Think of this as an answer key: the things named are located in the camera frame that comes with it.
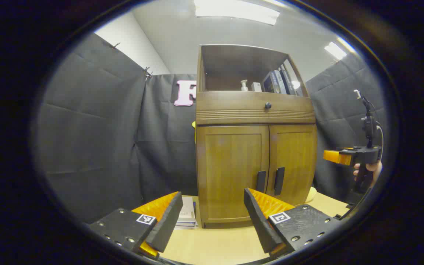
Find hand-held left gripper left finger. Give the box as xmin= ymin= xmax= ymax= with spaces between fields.
xmin=89 ymin=191 xmax=184 ymax=260

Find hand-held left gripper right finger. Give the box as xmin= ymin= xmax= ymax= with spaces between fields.
xmin=244 ymin=188 xmax=345 ymax=258

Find black door handle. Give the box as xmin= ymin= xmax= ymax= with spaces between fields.
xmin=274 ymin=167 xmax=285 ymax=196
xmin=256 ymin=170 xmax=266 ymax=193

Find wooden shoe cabinet door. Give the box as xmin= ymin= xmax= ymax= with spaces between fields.
xmin=267 ymin=124 xmax=317 ymax=206
xmin=197 ymin=125 xmax=270 ymax=223

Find wooden double-door shoe cabinet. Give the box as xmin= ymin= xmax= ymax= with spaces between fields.
xmin=195 ymin=44 xmax=318 ymax=229

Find stack of books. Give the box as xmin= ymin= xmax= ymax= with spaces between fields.
xmin=175 ymin=196 xmax=198 ymax=229

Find dark blue book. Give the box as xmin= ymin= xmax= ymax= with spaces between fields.
xmin=263 ymin=72 xmax=277 ymax=93

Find ceiling light panel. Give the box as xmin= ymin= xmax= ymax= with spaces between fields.
xmin=194 ymin=0 xmax=280 ymax=25
xmin=324 ymin=37 xmax=356 ymax=60

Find wooden drawer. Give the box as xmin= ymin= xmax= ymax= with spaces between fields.
xmin=196 ymin=91 xmax=315 ymax=125

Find black backdrop cloth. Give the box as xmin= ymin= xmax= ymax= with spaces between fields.
xmin=37 ymin=33 xmax=387 ymax=223

